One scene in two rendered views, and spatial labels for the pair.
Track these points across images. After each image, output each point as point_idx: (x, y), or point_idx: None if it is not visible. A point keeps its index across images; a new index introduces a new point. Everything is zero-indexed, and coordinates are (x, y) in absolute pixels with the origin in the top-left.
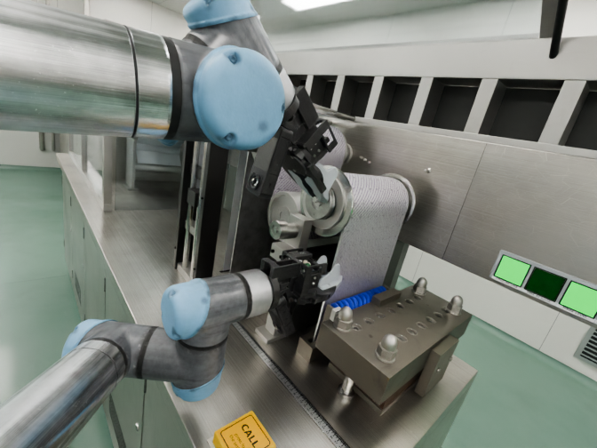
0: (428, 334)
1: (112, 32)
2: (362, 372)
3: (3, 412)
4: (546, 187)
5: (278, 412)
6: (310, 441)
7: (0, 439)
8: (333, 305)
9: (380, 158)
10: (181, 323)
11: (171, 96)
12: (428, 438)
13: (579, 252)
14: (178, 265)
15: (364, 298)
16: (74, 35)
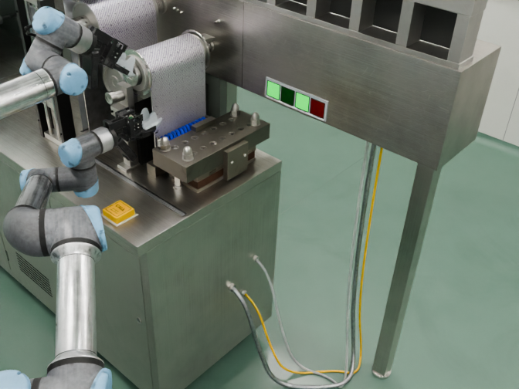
0: (224, 142)
1: (37, 80)
2: (176, 170)
3: (26, 191)
4: (276, 33)
5: (136, 200)
6: (154, 208)
7: (32, 194)
8: (161, 137)
9: (187, 9)
10: (72, 158)
11: (55, 89)
12: (234, 201)
13: (296, 73)
14: (45, 133)
15: (185, 128)
16: (32, 86)
